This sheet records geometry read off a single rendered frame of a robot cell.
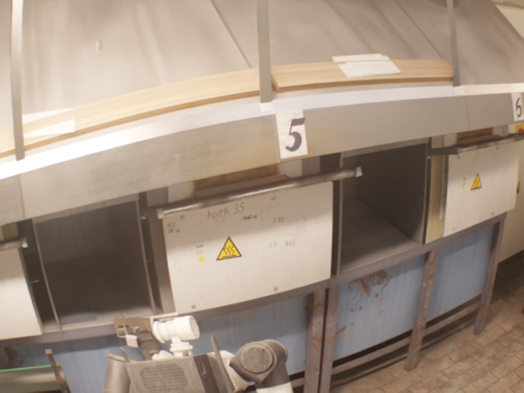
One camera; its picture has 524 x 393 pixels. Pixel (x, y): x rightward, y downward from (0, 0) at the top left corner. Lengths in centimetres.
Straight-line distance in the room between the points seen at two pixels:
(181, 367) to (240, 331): 133
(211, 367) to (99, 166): 70
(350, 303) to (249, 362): 152
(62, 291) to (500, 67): 226
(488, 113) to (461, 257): 102
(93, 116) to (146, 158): 23
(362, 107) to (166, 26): 74
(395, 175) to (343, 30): 89
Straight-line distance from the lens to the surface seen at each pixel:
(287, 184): 236
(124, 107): 208
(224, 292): 256
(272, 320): 296
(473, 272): 367
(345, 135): 232
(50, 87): 222
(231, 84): 219
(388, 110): 241
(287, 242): 258
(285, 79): 225
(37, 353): 275
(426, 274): 330
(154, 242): 252
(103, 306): 276
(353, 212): 344
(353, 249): 311
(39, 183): 202
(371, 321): 328
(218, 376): 170
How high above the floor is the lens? 230
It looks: 23 degrees down
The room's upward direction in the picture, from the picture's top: 2 degrees counter-clockwise
